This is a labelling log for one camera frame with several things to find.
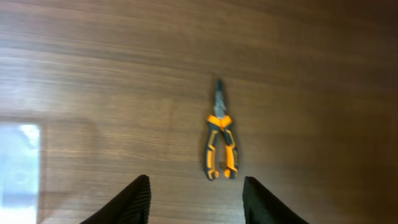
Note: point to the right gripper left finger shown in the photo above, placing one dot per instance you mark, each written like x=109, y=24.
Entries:
x=130, y=206

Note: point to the clear plastic container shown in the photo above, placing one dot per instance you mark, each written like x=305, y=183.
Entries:
x=20, y=172

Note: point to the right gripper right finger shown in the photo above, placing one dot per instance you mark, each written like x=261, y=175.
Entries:
x=261, y=206

